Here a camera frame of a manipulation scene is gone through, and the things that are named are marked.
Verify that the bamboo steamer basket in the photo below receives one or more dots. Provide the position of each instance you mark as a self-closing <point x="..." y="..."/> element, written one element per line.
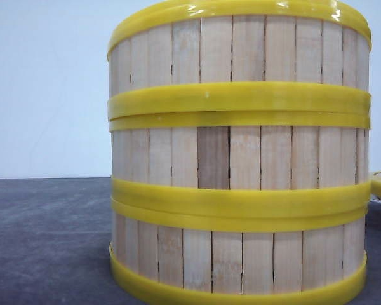
<point x="181" y="245"/>

